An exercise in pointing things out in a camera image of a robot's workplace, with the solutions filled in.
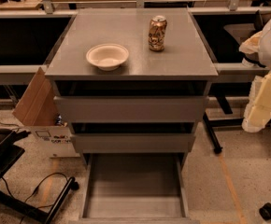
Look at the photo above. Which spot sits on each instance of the white wrapped gripper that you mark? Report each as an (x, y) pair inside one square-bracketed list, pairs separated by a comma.
[(252, 44)]

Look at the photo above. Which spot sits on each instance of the grey bottom drawer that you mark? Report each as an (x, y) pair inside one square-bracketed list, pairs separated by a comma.
[(134, 189)]

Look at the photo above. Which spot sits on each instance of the grey drawer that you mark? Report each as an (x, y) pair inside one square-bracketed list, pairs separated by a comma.
[(134, 189), (131, 109), (133, 143)]

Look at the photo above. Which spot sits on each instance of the grey drawer cabinet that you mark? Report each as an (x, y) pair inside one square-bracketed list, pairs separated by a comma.
[(182, 69)]

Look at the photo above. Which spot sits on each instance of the grey middle drawer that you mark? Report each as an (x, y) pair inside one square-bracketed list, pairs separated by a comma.
[(133, 143)]

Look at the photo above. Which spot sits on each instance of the grey top drawer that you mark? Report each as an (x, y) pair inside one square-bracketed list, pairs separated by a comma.
[(131, 109)]

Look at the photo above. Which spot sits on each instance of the black desk with legs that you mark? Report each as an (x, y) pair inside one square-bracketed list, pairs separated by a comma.
[(224, 33)]

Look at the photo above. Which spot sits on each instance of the yellow foam padding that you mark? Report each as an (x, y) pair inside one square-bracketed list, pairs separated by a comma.
[(258, 110)]

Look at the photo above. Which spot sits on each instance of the gold soda can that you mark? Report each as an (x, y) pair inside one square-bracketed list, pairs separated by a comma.
[(157, 32)]

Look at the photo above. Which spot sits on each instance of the white paper bowl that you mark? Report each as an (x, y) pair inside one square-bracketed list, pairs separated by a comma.
[(107, 57)]

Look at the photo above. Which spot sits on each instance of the black caster bottom right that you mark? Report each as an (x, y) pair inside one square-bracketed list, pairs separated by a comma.
[(265, 211)]

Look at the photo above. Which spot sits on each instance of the cardboard box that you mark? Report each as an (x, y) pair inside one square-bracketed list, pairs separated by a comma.
[(38, 113)]

